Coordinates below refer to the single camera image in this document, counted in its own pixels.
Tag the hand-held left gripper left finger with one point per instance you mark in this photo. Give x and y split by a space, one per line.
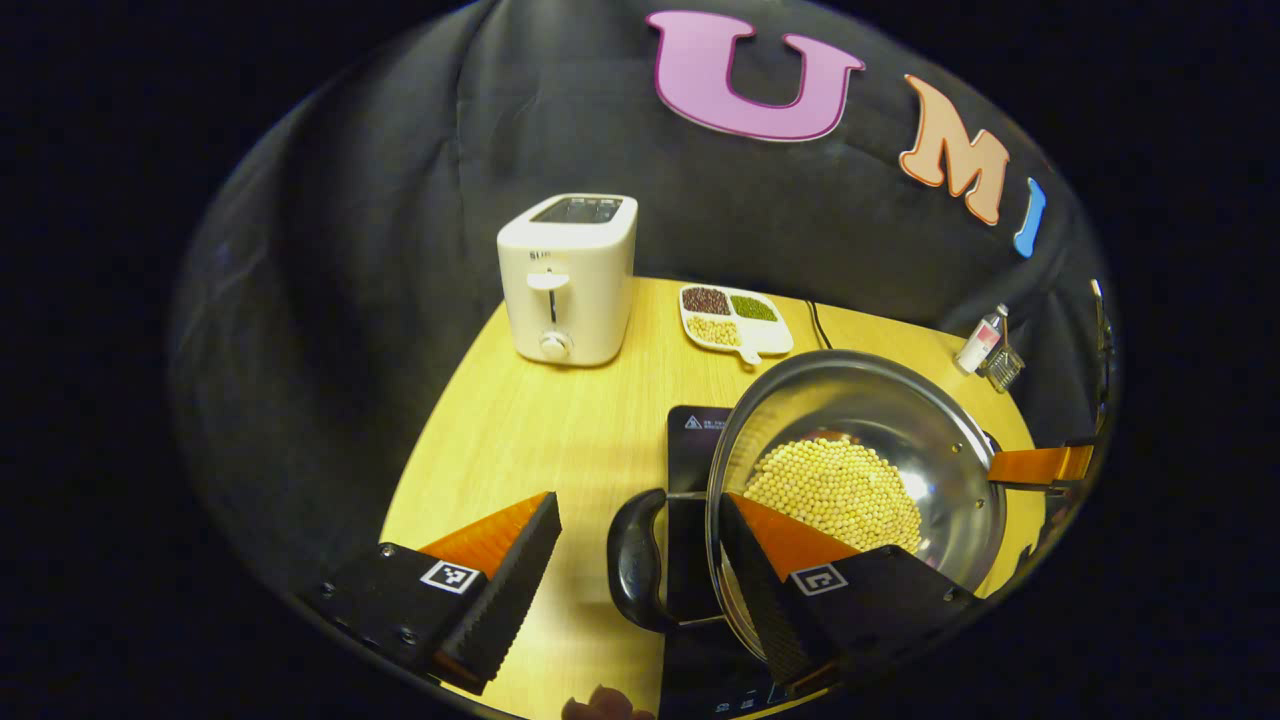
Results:
510 590

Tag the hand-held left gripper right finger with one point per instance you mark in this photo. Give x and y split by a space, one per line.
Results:
760 610

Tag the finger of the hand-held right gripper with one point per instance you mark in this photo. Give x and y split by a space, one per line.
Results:
1040 465

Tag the black induction cooktop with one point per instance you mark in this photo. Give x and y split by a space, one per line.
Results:
695 450

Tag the clear bottle with pink label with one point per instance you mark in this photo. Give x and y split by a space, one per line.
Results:
978 350

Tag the pile of yellow soybeans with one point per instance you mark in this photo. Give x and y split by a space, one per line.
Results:
830 480

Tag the white divided bean dish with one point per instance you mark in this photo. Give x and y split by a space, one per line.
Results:
760 338

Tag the white toaster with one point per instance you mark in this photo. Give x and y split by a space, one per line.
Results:
580 290

